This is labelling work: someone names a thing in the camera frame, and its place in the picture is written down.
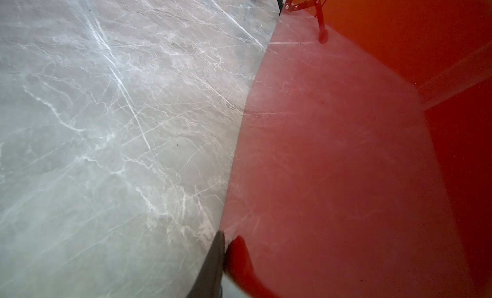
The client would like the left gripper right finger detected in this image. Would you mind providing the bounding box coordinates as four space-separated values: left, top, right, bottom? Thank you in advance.
225 236 277 298

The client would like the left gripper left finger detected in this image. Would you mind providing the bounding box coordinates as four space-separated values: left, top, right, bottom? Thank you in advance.
187 231 226 298

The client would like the red coffee machine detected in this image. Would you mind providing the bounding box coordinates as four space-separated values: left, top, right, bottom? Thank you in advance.
220 12 491 297

